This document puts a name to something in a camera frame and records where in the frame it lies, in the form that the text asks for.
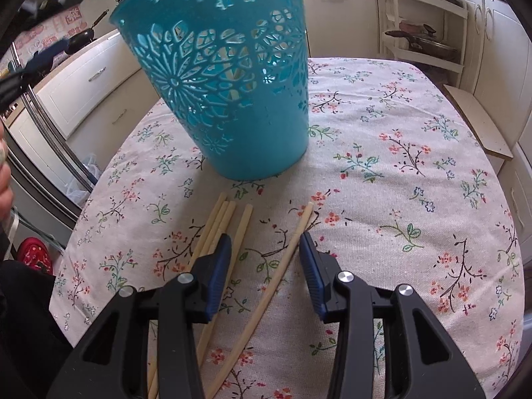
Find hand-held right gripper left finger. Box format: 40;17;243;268
46;233;233;399

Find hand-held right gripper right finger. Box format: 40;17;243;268
299;230;487;399

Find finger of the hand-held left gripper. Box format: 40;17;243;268
17;37;72;80
19;0;86;15

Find curved bamboo chopstick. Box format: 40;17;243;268
205;201;315;399

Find bundle of bamboo chopsticks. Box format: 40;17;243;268
147;192;254;399

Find teal openwork plastic basket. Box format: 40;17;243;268
109;0;311;181

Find person's left hand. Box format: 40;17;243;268
0;122;15;222

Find black wok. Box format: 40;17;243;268
66;10;110;56

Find floral tablecloth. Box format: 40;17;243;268
49;56;524;399

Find clear plastic bag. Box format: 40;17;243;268
66;154;103;205

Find red patterned slipper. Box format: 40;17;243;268
17;237;54;276

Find person's black trouser leg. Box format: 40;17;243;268
0;258;80;399

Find small wooden bench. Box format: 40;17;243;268
443;83;514;161

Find white trolley rack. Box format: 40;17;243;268
380;0;468;76

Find lidded steel pot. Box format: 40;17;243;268
384;23;460;64

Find pink wall stickers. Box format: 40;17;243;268
17;2;82;47

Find grey sliding door frame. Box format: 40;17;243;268
0;46;91;237

